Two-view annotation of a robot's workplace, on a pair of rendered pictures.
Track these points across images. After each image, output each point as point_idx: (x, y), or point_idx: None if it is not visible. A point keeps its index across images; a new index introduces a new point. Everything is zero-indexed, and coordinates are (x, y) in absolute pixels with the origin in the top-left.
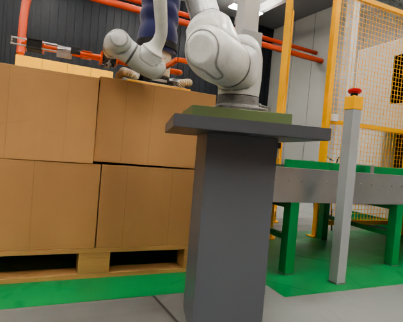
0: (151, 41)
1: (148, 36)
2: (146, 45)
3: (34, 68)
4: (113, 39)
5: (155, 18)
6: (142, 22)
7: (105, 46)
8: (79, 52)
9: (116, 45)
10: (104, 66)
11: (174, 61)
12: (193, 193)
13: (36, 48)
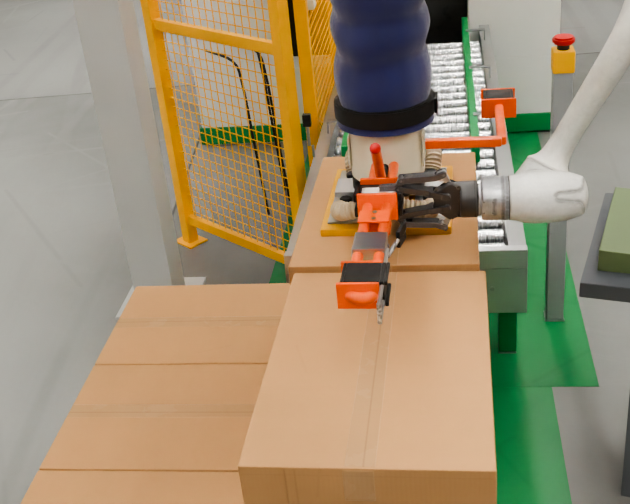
0: (563, 158)
1: (416, 102)
2: (562, 169)
3: (489, 346)
4: (586, 205)
5: (587, 118)
6: (390, 71)
7: (550, 218)
8: (405, 233)
9: (584, 212)
10: (416, 227)
11: (496, 146)
12: None
13: (390, 291)
